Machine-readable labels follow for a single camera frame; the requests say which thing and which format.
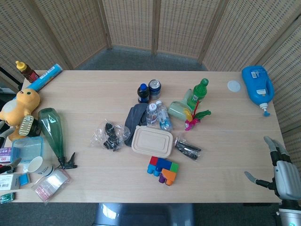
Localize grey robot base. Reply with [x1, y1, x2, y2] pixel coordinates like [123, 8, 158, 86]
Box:
[93, 202, 196, 226]

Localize white paper cup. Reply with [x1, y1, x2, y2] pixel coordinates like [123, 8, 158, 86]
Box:
[27, 156, 55, 177]

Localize grey cloth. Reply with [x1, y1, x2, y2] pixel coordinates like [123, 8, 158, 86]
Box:
[124, 103, 149, 147]

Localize dark bottle with blue cap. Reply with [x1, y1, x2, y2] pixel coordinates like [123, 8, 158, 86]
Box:
[137, 83, 150, 104]

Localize green glass spray bottle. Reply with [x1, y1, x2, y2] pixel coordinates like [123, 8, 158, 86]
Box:
[38, 107, 78, 170]

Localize blue cardboard tube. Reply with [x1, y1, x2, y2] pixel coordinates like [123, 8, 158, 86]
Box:
[31, 63, 63, 92]

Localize bagged black item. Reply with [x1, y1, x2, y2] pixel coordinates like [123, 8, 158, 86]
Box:
[173, 133, 202, 162]
[90, 119, 130, 152]

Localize blue label water bottle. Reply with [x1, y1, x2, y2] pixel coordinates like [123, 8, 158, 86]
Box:
[155, 100, 174, 132]

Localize wicker folding screen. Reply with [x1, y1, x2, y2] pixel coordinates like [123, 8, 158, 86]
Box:
[0, 0, 301, 165]

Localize white round lid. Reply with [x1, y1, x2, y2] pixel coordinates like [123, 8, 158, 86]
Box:
[227, 80, 242, 93]

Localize red label water bottle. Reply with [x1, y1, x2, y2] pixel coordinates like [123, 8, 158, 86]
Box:
[146, 103, 158, 129]

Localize small green packet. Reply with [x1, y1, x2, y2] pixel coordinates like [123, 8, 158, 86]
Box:
[0, 192, 16, 203]

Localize green soda bottle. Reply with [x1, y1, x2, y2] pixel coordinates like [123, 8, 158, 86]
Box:
[187, 78, 209, 108]

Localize pink green toy flower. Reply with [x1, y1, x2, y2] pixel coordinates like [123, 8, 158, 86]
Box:
[184, 99, 212, 131]

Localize clear zip bags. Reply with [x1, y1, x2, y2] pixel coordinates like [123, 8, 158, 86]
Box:
[31, 168, 72, 202]

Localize small blue square item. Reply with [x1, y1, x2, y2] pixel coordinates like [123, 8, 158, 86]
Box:
[18, 173, 32, 186]

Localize blue detergent bottle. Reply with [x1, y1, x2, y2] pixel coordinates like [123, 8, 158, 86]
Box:
[241, 65, 275, 117]

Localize beige lidded food container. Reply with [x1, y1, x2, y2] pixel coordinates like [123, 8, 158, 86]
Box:
[131, 125, 174, 159]

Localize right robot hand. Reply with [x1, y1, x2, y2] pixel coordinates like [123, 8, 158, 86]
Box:
[244, 136, 299, 200]

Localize dark blue drink can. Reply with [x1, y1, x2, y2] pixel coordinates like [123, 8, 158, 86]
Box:
[148, 79, 162, 101]

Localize colourful building blocks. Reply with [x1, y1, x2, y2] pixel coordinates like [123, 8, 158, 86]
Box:
[147, 156, 179, 186]

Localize yellow plush toy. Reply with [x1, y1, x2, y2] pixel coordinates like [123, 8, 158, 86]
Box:
[0, 88, 40, 141]

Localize brown bottle with yellow cap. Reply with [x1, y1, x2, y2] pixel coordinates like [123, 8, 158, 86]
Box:
[15, 60, 40, 83]

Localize metal tin can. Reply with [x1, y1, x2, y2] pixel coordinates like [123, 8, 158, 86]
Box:
[18, 114, 42, 137]

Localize clear blue plastic box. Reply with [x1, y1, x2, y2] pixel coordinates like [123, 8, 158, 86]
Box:
[10, 136, 45, 164]

